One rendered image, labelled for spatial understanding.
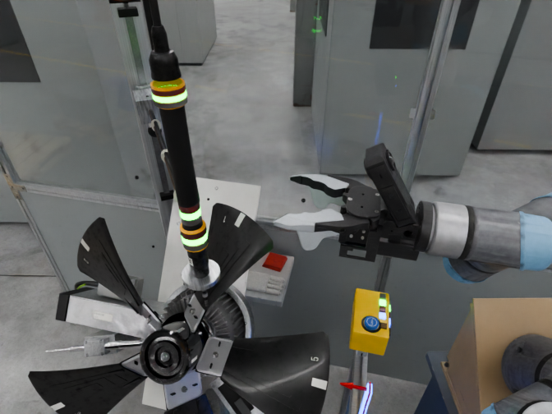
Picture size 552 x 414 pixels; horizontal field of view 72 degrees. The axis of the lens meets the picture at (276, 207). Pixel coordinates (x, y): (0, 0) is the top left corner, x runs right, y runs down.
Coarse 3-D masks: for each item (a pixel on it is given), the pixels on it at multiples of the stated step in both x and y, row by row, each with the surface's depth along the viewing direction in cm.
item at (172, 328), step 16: (176, 320) 94; (160, 336) 84; (176, 336) 83; (192, 336) 86; (208, 336) 93; (144, 352) 84; (160, 352) 84; (176, 352) 83; (192, 352) 83; (144, 368) 83; (160, 368) 83; (176, 368) 83; (192, 368) 86
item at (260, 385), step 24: (288, 336) 90; (312, 336) 89; (240, 360) 86; (264, 360) 86; (288, 360) 86; (240, 384) 82; (264, 384) 82; (288, 384) 82; (264, 408) 80; (288, 408) 80; (312, 408) 80
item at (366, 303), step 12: (360, 288) 118; (360, 300) 114; (372, 300) 114; (360, 312) 110; (372, 312) 110; (360, 324) 107; (360, 336) 106; (372, 336) 105; (384, 336) 104; (360, 348) 110; (372, 348) 108; (384, 348) 107
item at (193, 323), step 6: (192, 300) 92; (192, 306) 91; (198, 306) 88; (186, 312) 92; (198, 312) 87; (204, 312) 85; (186, 318) 91; (192, 318) 88; (198, 318) 86; (192, 324) 87; (192, 330) 86
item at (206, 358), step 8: (208, 344) 90; (216, 344) 90; (224, 344) 90; (208, 352) 88; (224, 352) 88; (200, 360) 87; (208, 360) 87; (216, 360) 87; (224, 360) 87; (200, 368) 85; (208, 368) 85; (216, 368) 85
